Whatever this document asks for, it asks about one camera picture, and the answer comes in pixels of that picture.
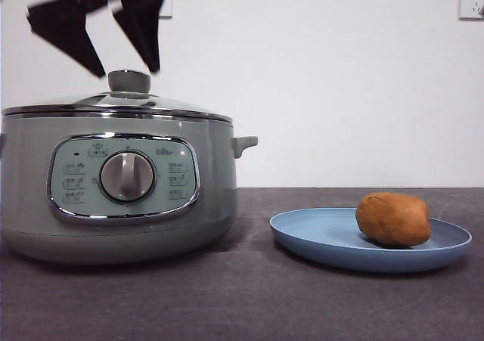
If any blue round plate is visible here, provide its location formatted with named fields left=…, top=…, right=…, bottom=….
left=269, top=207, right=473, bottom=274

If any pale green electric steamer pot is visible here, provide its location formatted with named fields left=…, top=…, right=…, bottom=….
left=0, top=116, right=259, bottom=265

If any brown potato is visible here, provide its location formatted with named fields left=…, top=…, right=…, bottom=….
left=355, top=191, right=432, bottom=249

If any glass lid with green knob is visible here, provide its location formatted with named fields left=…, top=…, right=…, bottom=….
left=0, top=69, right=234, bottom=123

